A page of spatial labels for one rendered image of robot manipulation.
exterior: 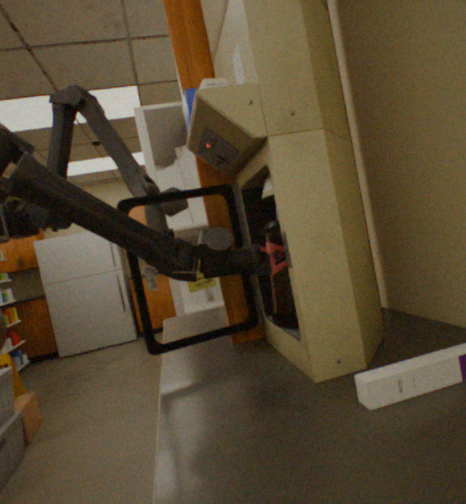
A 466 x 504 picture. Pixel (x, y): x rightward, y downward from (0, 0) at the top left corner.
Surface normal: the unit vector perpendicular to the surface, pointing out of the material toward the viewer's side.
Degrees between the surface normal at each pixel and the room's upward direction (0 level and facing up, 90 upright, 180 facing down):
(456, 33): 90
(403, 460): 0
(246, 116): 90
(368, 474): 0
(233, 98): 90
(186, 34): 90
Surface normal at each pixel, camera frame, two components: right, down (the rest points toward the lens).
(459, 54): -0.96, 0.20
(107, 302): 0.18, 0.02
